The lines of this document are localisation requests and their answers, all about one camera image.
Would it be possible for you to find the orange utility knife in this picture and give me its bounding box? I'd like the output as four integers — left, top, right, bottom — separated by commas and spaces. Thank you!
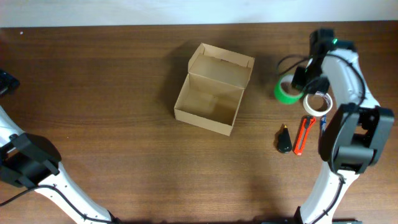
294, 116, 316, 156

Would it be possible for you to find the white tape roll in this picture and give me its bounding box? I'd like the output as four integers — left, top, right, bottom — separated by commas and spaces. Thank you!
303, 92, 333, 117

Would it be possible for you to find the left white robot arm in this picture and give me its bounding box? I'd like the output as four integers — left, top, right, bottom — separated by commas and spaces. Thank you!
1, 109, 121, 223

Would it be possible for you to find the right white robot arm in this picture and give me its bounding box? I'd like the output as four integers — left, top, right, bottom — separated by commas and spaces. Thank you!
292, 29, 394, 223

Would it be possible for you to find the brown cardboard box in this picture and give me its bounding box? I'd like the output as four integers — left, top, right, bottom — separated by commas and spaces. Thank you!
174, 43, 255, 136

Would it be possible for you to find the blue pen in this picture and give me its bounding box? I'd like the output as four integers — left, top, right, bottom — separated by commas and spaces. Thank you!
320, 114, 327, 136

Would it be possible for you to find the black glue bottle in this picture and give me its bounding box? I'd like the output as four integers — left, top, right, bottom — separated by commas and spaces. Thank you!
277, 124, 292, 154

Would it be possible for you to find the green tape roll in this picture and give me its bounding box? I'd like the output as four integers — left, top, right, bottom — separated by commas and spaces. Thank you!
274, 74, 303, 105

